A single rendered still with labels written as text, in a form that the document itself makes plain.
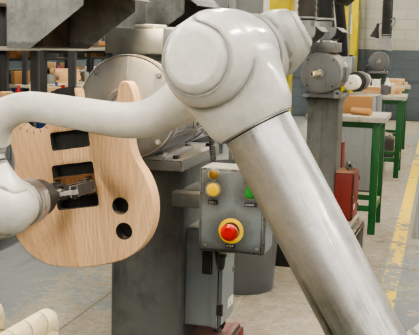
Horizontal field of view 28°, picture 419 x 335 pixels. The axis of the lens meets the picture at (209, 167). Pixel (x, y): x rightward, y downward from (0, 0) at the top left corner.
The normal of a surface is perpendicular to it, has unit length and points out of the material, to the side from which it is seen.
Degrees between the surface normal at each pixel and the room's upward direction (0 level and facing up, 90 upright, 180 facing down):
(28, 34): 90
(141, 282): 90
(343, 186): 90
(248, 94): 97
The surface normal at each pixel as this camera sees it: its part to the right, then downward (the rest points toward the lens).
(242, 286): 0.07, 0.21
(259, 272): 0.49, 0.19
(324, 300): -0.57, 0.26
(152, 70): 0.05, -0.24
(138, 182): -0.26, 0.11
